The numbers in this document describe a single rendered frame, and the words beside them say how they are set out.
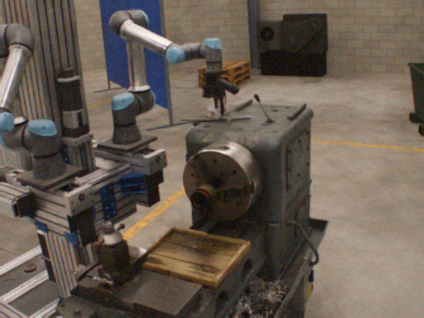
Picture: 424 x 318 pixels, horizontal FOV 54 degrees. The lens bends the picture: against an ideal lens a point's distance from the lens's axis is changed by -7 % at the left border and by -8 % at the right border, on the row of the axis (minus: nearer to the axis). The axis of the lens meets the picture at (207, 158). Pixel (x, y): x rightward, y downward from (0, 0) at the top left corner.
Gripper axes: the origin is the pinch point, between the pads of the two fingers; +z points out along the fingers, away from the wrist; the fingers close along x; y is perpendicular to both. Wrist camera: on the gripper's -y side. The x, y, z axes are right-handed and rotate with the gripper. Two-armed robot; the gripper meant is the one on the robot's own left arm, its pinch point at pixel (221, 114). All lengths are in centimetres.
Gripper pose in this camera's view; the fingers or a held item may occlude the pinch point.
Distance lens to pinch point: 206.7
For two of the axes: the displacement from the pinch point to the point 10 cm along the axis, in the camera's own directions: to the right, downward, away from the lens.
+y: -8.8, -1.0, 4.6
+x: -4.7, 3.3, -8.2
